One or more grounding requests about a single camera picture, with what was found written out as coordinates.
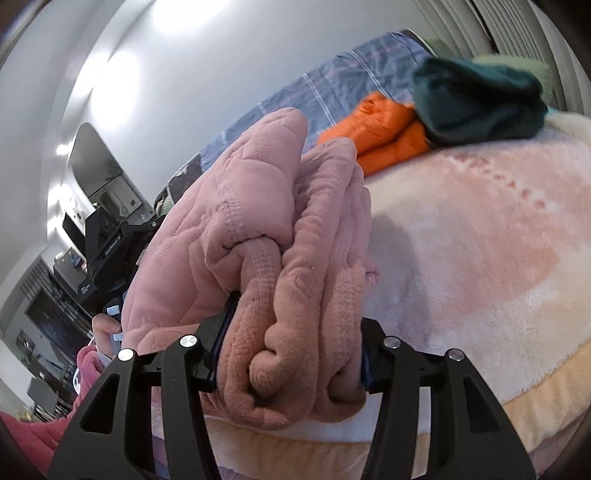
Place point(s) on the light green pillow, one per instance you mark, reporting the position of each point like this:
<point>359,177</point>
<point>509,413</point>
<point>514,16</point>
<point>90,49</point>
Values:
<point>531,69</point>

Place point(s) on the person's pink clothing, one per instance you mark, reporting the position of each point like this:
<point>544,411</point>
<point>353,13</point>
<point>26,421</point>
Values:
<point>27,438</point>

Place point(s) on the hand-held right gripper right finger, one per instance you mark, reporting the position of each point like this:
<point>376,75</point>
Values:
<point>366,369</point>

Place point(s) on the blue plaid quilt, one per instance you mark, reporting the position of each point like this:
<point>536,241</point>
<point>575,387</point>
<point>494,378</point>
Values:
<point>332,87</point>

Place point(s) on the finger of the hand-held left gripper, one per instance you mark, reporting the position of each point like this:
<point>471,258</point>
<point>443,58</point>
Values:
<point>143,228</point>

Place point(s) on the white ribbed headboard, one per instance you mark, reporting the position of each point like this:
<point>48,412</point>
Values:
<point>517,27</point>

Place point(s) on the pink quilted garment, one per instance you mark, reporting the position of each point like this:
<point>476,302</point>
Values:
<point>258,240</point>

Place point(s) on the black television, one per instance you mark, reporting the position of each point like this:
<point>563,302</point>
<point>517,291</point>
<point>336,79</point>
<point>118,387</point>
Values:
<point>55,323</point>

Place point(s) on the dark patterned cloth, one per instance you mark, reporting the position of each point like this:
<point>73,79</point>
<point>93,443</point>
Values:
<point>184,173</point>

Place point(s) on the orange puffer jacket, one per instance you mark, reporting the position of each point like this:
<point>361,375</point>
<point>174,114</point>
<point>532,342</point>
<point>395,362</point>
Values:
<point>392,134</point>

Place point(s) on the pink fluffy blanket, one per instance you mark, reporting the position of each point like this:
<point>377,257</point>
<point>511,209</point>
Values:
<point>471,258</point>

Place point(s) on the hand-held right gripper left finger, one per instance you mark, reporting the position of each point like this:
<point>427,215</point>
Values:
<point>216,350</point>

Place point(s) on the person's left forearm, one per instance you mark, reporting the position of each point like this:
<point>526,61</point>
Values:
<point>87,369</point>

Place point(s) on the dark green garment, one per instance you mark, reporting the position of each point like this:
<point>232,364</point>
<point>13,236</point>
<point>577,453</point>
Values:
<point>475,101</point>

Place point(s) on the grey green pillow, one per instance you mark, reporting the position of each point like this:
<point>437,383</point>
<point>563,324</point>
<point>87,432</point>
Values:
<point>443,48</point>

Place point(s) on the person's left hand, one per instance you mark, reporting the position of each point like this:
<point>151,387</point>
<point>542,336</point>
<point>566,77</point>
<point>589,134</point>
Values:
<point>105,330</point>

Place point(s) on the arched wall mirror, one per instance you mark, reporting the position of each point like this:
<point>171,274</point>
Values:
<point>99,161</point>

